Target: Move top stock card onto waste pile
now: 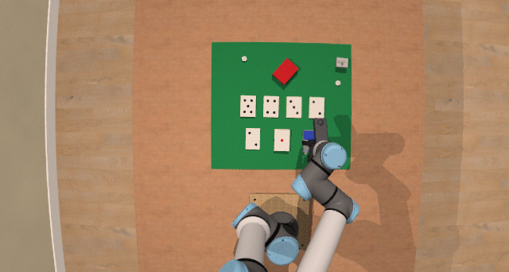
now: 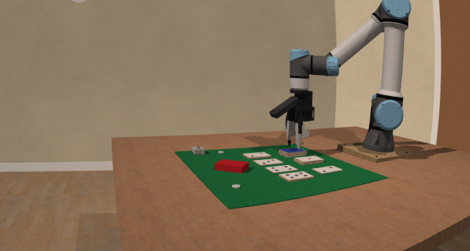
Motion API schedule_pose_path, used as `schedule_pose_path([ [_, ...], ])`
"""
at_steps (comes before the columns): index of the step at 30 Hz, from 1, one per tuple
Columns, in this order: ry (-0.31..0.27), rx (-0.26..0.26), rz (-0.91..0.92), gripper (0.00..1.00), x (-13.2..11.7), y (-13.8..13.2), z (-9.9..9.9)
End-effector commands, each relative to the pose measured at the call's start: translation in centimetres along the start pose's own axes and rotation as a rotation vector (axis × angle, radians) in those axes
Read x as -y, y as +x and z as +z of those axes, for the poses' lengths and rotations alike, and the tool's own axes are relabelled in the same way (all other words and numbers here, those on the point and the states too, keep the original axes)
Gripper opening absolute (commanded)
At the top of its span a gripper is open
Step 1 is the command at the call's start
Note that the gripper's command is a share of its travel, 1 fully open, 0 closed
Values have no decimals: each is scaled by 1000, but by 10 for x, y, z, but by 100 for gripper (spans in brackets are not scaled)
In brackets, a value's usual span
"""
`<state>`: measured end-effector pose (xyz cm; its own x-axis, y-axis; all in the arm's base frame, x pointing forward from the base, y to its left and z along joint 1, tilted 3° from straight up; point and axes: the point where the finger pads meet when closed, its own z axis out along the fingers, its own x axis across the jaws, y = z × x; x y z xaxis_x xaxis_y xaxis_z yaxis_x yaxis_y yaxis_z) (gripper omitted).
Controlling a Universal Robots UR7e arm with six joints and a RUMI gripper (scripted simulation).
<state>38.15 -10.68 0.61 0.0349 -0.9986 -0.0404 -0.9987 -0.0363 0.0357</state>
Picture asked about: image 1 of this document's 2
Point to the blue card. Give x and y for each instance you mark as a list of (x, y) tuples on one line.
[(308, 135)]

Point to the red rectangular block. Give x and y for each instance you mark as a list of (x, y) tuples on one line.
[(285, 71)]

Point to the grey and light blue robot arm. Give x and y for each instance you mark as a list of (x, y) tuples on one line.
[(281, 235)]

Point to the green felt mat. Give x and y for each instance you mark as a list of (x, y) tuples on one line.
[(316, 77)]

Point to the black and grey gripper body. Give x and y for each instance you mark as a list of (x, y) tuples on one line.
[(310, 145)]

